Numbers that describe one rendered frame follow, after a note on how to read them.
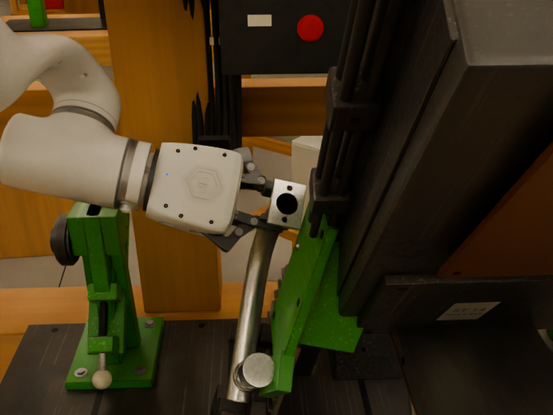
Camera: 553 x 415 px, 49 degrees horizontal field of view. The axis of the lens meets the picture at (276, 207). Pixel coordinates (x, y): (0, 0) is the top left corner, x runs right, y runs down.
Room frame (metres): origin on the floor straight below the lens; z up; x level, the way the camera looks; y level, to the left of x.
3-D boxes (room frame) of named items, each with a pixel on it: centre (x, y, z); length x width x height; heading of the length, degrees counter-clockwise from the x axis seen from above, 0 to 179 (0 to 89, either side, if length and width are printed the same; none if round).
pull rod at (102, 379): (0.66, 0.25, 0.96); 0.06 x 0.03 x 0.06; 3
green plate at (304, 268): (0.57, -0.06, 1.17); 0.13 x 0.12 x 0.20; 93
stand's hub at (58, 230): (0.74, 0.31, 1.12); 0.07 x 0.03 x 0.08; 3
